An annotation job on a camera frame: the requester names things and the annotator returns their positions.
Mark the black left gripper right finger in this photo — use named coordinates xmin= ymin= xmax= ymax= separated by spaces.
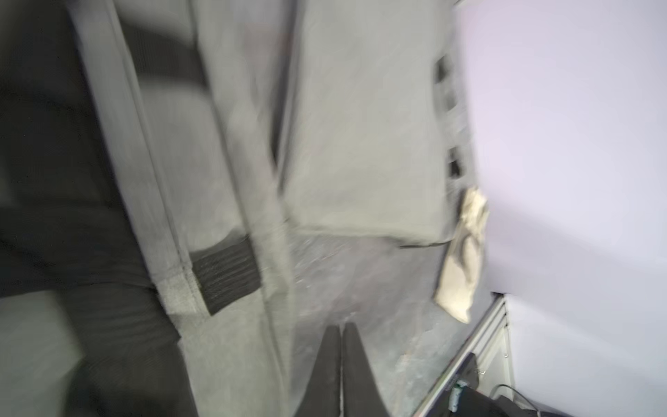
xmin=342 ymin=322 xmax=390 ymax=417

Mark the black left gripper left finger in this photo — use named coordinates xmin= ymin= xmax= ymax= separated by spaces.
xmin=295 ymin=326 xmax=341 ymax=417

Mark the grey bag with black straps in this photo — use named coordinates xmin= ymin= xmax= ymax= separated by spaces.
xmin=1 ymin=1 xmax=294 ymax=416

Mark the grey laptop bag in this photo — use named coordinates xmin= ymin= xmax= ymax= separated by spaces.
xmin=279 ymin=1 xmax=475 ymax=246

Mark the beige work glove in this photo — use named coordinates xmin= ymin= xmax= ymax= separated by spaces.
xmin=434 ymin=188 xmax=489 ymax=324

